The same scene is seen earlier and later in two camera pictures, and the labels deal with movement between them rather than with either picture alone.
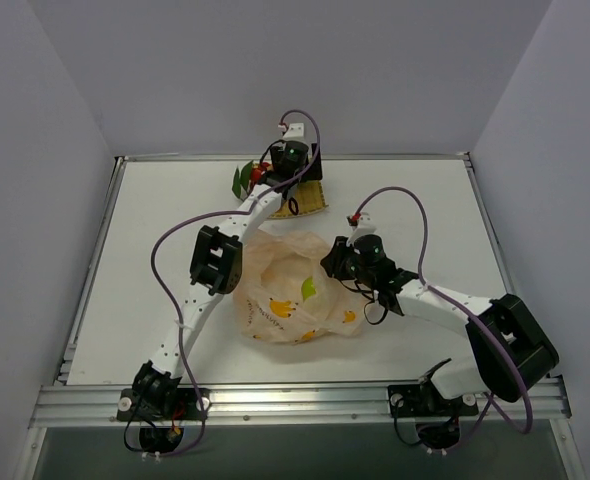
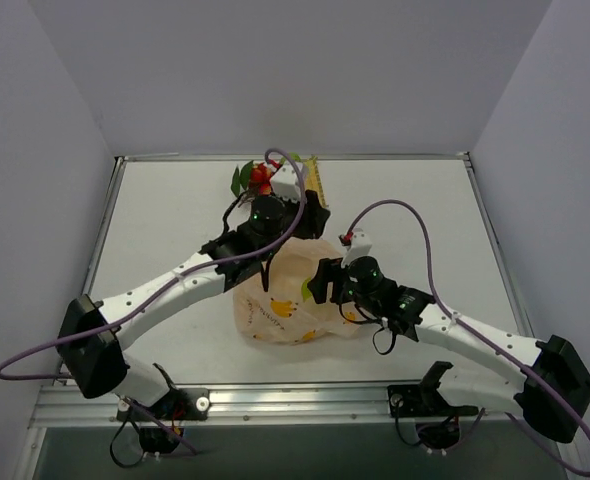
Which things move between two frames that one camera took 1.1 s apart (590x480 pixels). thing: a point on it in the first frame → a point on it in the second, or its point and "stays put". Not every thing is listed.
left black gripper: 314,163 → 313,216
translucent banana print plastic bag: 285,295 stays put
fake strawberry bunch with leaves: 250,176 stays put
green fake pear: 307,289 stays put
